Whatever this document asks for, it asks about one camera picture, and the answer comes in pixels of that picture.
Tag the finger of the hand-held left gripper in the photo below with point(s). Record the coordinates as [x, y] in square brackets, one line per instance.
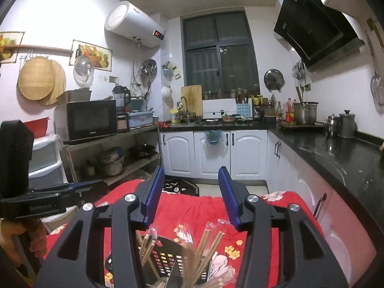
[84, 187]

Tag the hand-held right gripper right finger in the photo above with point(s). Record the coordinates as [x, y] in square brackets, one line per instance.
[229, 198]

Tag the black plastic utensil basket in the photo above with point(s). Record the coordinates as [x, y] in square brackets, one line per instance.
[168, 246]

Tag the steel mesh strainer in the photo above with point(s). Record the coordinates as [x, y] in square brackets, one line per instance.
[377, 90]

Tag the black frying pan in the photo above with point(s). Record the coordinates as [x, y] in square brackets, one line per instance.
[144, 151]

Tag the steel kettle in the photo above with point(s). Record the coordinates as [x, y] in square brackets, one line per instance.
[331, 126]

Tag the large steel stockpot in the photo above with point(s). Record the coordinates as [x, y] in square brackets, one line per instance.
[304, 114]

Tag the blue white knife holder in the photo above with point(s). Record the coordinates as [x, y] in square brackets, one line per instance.
[243, 111]

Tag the round wooden board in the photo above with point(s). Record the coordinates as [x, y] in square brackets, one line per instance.
[61, 87]

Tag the black patterned floor mat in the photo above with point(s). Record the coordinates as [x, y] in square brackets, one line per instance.
[183, 187]

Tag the wooden chopstick pair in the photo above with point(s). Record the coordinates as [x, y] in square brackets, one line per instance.
[162, 283]
[217, 243]
[204, 246]
[147, 246]

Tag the black blender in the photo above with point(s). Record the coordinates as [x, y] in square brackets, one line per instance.
[120, 99]

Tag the black range hood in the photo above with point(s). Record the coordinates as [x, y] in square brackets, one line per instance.
[312, 30]

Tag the metal shelf rack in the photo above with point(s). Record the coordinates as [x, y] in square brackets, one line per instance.
[135, 132]

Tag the wooden cutting board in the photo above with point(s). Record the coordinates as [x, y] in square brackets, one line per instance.
[192, 99]

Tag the hanging steel bowls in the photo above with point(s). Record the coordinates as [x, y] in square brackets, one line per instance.
[149, 67]

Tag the hanging kitchen utensils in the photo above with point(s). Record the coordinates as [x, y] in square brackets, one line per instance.
[298, 70]

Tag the red plastic basin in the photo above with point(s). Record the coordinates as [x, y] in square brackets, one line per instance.
[37, 127]

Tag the white hanging colander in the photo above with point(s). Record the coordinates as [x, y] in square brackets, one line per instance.
[167, 96]

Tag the blue dish basin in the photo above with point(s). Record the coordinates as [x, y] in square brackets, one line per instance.
[141, 120]

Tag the black kitchen countertop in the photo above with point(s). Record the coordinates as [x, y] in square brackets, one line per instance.
[345, 156]

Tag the wide fruit poster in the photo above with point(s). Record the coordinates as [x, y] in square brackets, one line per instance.
[99, 54]

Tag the white arched-door base cabinet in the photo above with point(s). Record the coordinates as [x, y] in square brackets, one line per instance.
[180, 153]

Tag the plastic drawer unit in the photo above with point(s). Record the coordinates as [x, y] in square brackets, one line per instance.
[45, 156]

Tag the steel canister pot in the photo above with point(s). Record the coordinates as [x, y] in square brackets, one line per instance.
[347, 126]

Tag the steel faucet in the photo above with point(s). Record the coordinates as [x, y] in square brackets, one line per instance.
[183, 102]

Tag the blue plastic bag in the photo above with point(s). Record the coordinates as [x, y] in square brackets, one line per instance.
[214, 136]

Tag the small fruit poster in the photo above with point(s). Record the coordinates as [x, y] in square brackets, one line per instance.
[12, 45]

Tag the red floral blanket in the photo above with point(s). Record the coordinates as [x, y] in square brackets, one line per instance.
[192, 210]

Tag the glass pot lid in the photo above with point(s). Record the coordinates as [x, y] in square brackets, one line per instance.
[84, 69]

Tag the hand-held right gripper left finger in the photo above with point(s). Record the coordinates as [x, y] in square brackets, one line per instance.
[153, 198]

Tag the steel pot lid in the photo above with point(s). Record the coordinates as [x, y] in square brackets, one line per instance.
[273, 79]

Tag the wooden wall shelf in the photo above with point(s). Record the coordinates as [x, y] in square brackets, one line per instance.
[45, 48]

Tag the white water heater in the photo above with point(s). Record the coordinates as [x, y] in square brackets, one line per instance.
[132, 21]

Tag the person's left hand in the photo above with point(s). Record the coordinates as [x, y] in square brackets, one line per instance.
[36, 234]

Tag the black microwave oven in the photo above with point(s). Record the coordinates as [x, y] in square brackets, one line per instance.
[90, 120]

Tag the cooking oil bottle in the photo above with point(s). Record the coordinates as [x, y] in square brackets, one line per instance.
[289, 114]

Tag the dark framed window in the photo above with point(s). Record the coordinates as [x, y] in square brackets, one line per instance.
[204, 66]

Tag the round bamboo tray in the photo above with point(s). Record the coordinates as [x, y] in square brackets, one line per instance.
[36, 78]

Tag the steel cooking pot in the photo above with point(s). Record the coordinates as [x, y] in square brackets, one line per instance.
[109, 165]

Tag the white flat-door base cabinet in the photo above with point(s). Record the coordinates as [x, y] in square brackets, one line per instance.
[297, 174]

